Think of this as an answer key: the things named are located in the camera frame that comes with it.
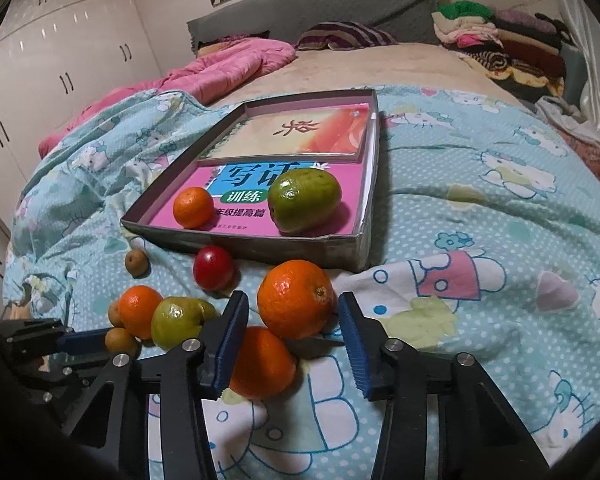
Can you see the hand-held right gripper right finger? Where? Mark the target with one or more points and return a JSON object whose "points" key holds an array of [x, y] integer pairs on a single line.
{"points": [[355, 350]]}

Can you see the red plum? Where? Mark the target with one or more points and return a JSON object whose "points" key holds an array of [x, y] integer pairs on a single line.
{"points": [[214, 268]]}

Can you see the tan pillow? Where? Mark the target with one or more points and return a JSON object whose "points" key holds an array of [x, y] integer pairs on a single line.
{"points": [[215, 47]]}

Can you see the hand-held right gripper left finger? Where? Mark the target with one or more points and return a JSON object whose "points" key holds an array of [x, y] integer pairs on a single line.
{"points": [[230, 345]]}

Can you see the pile of folded clothes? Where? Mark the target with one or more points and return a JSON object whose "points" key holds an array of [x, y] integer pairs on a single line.
{"points": [[510, 45]]}

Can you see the white wardrobe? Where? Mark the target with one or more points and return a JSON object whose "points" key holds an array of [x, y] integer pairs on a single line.
{"points": [[55, 60]]}

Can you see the purple striped pillow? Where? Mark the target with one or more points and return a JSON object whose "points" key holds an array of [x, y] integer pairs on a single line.
{"points": [[345, 35]]}

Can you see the light blue printed blanket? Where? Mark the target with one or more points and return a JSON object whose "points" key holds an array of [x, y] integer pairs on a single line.
{"points": [[480, 260]]}

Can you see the pink quilt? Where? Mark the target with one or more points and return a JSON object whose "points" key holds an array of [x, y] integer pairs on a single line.
{"points": [[230, 65]]}

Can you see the white grey garment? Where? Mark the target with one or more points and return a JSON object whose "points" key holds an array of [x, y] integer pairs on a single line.
{"points": [[565, 120]]}

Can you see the white curtain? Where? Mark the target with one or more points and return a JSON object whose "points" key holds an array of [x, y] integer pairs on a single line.
{"points": [[592, 35]]}

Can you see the grey cardboard box tray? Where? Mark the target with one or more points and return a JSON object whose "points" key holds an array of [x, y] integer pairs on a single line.
{"points": [[280, 250]]}

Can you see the grey padded headboard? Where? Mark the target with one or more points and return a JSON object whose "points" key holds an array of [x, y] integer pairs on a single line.
{"points": [[330, 5]]}

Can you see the small green fruit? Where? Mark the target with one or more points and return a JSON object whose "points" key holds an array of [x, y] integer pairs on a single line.
{"points": [[177, 325]]}

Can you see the large orange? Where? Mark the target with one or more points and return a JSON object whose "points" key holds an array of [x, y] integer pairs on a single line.
{"points": [[295, 300]]}

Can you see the pink book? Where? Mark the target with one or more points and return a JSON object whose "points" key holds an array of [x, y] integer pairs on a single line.
{"points": [[342, 220]]}

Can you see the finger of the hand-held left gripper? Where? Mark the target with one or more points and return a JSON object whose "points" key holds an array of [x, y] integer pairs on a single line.
{"points": [[60, 377], [82, 342]]}

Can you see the large green fruit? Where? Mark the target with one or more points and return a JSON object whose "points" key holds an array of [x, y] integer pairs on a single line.
{"points": [[305, 200]]}

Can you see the small orange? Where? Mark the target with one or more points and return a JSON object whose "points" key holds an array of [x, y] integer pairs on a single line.
{"points": [[194, 208]]}

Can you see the cream and orange book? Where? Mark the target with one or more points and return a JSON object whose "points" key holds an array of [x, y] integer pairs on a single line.
{"points": [[280, 135]]}

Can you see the beige bed sheet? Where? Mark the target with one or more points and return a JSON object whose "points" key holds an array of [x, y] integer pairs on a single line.
{"points": [[380, 70]]}

